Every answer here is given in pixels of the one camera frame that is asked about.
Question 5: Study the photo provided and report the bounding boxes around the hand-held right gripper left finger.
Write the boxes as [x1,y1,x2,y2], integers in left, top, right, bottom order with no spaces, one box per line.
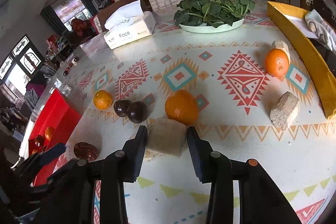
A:
[37,125,149,224]

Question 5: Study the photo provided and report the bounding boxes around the beige rice cake block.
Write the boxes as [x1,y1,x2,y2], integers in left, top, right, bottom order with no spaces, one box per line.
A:
[272,40,291,64]
[144,118,187,161]
[270,91,300,131]

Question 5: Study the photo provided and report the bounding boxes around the patterned cloth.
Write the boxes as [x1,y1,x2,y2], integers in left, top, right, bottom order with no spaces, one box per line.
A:
[304,9,336,51]

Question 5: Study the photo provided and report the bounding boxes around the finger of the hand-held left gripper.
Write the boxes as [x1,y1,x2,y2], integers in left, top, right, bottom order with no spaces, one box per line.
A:
[29,160,76,191]
[12,143,67,177]

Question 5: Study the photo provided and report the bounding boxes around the dark red wrinkled fruit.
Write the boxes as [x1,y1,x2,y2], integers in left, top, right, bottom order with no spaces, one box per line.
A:
[73,142,100,161]

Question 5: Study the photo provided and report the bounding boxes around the white plate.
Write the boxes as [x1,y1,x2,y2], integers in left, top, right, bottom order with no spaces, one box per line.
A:
[178,17,245,34]

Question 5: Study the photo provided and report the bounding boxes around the white paper sheet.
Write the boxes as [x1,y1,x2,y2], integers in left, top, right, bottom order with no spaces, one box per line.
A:
[287,15,319,39]

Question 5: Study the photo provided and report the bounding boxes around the red box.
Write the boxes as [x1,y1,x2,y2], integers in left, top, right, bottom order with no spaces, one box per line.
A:
[20,88,83,186]

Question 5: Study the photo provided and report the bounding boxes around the green spinach leaves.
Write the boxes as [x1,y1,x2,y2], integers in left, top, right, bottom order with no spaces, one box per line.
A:
[174,0,256,28]

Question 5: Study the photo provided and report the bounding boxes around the patterned tablecloth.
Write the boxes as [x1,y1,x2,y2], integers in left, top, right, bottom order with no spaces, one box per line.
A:
[20,0,336,224]

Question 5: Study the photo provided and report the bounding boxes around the window with dark curtains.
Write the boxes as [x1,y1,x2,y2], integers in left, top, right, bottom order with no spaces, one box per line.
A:
[41,0,97,33]

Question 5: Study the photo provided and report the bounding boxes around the red decoration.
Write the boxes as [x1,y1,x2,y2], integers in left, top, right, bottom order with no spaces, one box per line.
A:
[71,18,91,38]

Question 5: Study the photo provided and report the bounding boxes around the yellow box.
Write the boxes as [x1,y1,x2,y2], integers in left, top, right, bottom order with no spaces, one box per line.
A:
[267,1,336,119]

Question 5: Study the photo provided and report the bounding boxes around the large orange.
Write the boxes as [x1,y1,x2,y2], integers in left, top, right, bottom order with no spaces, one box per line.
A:
[165,90,199,126]

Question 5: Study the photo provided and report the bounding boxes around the dark purple passion fruit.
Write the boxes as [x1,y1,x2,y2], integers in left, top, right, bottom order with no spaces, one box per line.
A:
[127,101,147,124]
[113,99,132,118]

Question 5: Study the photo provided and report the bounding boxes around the black framed window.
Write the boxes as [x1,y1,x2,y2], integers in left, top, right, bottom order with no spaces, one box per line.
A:
[0,34,45,90]

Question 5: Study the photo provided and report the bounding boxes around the white tissue pack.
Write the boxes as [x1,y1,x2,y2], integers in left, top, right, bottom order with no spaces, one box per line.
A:
[104,0,156,50]

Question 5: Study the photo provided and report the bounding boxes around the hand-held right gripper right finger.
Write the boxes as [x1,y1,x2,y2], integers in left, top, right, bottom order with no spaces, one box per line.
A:
[186,126,302,224]

